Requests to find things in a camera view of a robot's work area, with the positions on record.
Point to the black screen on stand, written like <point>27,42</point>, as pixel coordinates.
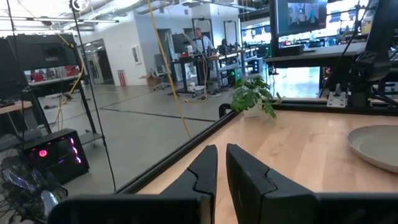
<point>43,51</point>

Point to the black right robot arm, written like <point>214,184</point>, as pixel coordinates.
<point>373,62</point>

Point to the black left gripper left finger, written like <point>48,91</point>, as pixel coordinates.
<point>202,183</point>

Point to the silver arm base bracket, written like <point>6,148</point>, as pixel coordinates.
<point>336,100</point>

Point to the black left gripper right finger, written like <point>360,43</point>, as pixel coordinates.
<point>255,193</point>

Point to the black desk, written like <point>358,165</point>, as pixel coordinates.
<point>311,56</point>

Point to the person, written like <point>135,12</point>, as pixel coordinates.
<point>203,40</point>

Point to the grey-green round plate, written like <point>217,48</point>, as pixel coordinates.
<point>376,146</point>

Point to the red and white striped object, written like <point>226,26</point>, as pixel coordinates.
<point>122,77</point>

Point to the black computer with lights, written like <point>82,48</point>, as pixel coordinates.
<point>57,155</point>

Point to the green leafy plant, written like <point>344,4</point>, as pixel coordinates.
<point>248,93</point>

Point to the black table edge frame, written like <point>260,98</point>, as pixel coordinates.
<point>174,155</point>

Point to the white plant pot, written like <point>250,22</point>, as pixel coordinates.
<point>252,111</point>

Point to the large black monitor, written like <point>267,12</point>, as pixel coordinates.
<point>301,17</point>

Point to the black floor fan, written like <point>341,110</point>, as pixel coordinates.
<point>28,193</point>

